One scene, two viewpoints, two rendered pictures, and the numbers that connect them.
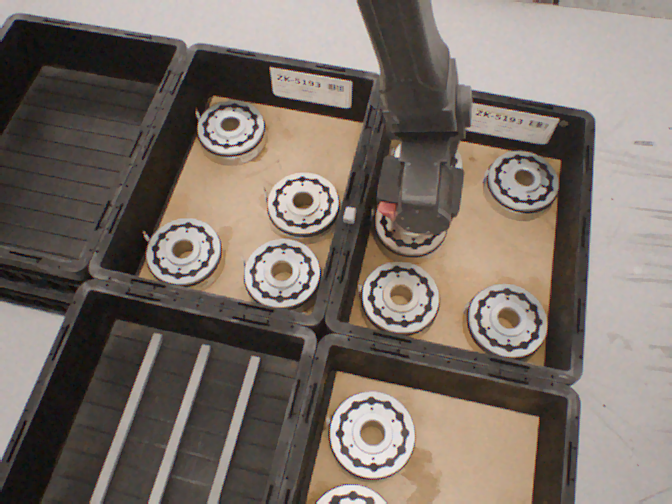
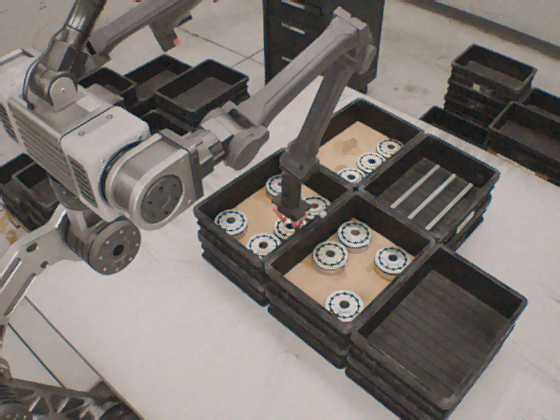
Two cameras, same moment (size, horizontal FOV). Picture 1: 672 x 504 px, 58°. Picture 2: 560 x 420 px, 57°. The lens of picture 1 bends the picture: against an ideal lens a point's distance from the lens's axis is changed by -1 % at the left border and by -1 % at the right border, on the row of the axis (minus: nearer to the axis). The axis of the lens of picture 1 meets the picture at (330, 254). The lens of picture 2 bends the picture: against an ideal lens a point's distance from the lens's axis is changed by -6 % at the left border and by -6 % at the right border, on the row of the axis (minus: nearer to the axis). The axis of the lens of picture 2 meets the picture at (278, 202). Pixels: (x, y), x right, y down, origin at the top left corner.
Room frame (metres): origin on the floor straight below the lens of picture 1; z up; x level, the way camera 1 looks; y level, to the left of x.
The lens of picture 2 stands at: (1.38, 0.42, 2.08)
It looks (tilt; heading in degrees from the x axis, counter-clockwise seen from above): 45 degrees down; 211
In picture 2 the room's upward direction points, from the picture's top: 1 degrees counter-clockwise
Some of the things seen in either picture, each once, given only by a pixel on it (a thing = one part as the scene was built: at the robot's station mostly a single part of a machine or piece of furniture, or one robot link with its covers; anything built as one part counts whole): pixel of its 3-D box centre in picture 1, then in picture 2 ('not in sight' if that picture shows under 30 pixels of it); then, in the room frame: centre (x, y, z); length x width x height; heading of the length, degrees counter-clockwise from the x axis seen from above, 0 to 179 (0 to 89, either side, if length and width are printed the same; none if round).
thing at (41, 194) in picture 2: not in sight; (79, 203); (0.38, -1.22, 0.37); 0.40 x 0.30 x 0.45; 170
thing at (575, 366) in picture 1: (470, 214); (274, 201); (0.39, -0.18, 0.92); 0.40 x 0.30 x 0.02; 166
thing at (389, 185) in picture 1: (423, 175); (291, 197); (0.41, -0.11, 0.98); 0.10 x 0.07 x 0.07; 78
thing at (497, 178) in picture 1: (523, 180); (231, 221); (0.48, -0.28, 0.86); 0.10 x 0.10 x 0.01
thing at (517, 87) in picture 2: not in sight; (485, 99); (-1.36, 0.16, 0.37); 0.40 x 0.30 x 0.45; 80
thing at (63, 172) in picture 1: (60, 152); (438, 329); (0.54, 0.40, 0.87); 0.40 x 0.30 x 0.11; 166
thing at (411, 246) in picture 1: (410, 221); (290, 227); (0.41, -0.11, 0.86); 0.10 x 0.10 x 0.01
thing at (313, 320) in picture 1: (248, 170); (352, 255); (0.46, 0.11, 0.92); 0.40 x 0.30 x 0.02; 166
